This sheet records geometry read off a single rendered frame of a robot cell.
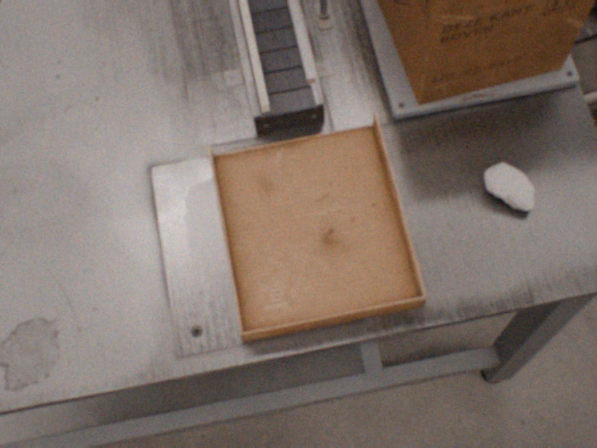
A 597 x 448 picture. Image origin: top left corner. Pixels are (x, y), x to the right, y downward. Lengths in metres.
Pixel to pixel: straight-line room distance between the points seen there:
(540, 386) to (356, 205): 0.96
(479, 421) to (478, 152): 0.88
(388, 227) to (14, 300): 0.56
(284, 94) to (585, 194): 0.48
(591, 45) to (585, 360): 0.78
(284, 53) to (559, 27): 0.41
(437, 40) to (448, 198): 0.24
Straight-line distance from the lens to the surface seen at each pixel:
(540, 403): 2.03
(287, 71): 1.26
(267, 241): 1.18
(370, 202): 1.20
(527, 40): 1.23
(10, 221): 1.29
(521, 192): 1.22
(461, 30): 1.13
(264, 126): 1.24
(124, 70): 1.36
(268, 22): 1.31
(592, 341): 2.10
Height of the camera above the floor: 1.93
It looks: 68 degrees down
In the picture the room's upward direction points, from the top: 5 degrees counter-clockwise
